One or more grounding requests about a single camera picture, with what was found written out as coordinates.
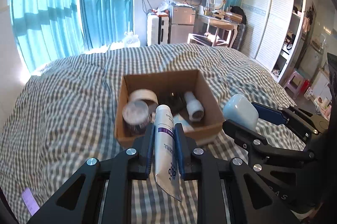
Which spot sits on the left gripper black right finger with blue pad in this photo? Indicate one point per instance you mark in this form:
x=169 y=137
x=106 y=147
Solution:
x=228 y=191

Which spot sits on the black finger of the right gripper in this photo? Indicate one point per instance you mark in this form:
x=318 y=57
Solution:
x=256 y=144
x=295 y=119

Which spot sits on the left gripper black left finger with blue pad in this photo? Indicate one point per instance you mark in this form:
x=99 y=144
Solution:
x=101 y=191

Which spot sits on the light blue rounded case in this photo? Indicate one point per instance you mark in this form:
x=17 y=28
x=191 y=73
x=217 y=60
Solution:
x=240 y=110

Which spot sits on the white small hair dryer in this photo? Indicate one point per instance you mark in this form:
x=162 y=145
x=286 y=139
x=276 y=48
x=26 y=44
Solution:
x=194 y=107

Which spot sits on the white cream tube purple band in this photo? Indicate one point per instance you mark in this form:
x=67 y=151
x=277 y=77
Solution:
x=166 y=168

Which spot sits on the black round sunglasses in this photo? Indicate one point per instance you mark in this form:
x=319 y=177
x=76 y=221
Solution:
x=175 y=101

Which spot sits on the clear plastic cotton swab container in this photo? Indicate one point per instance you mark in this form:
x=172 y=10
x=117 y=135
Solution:
x=136 y=116

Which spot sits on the white tape roll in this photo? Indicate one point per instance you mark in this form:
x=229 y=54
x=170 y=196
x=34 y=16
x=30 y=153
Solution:
x=148 y=96

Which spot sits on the blue white tissue pack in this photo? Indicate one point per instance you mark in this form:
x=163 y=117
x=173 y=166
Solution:
x=183 y=122

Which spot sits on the pink plastic stool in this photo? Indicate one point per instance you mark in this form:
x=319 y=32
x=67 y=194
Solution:
x=294 y=83

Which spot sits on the open cardboard box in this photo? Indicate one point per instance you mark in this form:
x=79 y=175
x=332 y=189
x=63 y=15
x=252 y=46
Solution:
x=169 y=88

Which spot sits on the purple quilt label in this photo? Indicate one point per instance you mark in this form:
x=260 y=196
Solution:
x=29 y=201

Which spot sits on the grey checked bed quilt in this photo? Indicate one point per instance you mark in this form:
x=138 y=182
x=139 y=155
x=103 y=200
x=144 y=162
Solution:
x=67 y=114

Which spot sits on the white wooden chair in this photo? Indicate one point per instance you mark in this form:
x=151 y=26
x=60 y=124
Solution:
x=206 y=40

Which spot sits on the white sliding wardrobe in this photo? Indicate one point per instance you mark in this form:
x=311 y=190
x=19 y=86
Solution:
x=274 y=28

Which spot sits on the white dressing table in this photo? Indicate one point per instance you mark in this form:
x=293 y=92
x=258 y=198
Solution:
x=210 y=26

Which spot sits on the silver mini fridge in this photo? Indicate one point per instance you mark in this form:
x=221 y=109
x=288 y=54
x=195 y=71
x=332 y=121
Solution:
x=182 y=18

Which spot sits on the white suitcase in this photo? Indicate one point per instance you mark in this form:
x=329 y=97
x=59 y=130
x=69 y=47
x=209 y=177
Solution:
x=157 y=28

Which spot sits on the left turquoise curtain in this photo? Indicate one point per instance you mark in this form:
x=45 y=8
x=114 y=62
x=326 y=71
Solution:
x=46 y=30

